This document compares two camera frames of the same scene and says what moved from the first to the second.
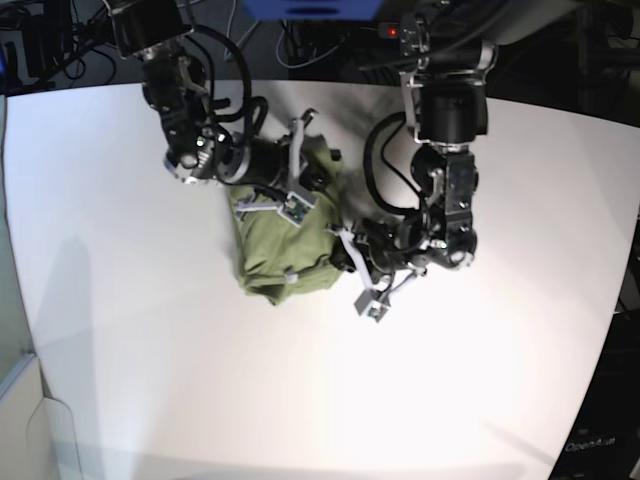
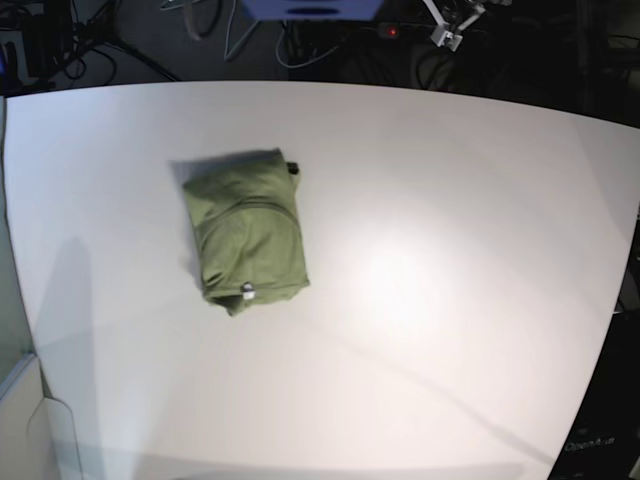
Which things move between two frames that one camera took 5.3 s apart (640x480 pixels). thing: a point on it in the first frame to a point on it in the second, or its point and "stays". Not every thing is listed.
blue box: [313, 10] stays
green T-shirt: [279, 259] to [247, 216]
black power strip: [389, 30] stays
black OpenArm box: [604, 443] stays
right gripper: [385, 254] to [443, 34]
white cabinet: [37, 440] stays
